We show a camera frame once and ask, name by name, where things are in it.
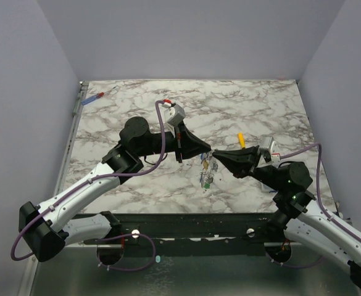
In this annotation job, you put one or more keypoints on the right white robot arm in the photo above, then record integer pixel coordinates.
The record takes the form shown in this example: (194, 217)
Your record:
(301, 215)

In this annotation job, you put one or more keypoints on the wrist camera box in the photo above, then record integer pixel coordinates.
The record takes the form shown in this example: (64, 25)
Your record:
(174, 113)
(267, 150)

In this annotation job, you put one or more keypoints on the blue handled screwdriver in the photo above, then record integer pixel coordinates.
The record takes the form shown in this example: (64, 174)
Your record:
(96, 97)

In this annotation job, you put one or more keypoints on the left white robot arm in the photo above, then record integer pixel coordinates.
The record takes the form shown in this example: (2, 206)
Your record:
(48, 227)

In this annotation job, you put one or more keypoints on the clear plastic screw box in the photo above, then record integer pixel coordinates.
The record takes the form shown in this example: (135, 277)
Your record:
(267, 189)

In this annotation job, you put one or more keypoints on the yellow handled screwdriver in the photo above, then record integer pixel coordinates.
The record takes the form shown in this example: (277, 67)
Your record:
(241, 140)

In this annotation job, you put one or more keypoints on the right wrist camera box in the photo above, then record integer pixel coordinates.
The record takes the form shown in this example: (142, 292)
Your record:
(267, 150)

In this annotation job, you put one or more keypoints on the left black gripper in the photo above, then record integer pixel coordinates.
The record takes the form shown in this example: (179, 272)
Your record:
(186, 143)

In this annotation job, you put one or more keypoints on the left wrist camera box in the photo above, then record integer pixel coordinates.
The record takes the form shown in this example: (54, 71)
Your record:
(174, 113)

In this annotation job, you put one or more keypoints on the left aluminium side rail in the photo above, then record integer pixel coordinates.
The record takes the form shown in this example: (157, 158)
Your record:
(75, 116)

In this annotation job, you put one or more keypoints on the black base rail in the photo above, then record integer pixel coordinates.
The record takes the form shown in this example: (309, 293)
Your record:
(194, 235)

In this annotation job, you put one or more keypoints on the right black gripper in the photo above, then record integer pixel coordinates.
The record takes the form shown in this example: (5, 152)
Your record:
(257, 160)

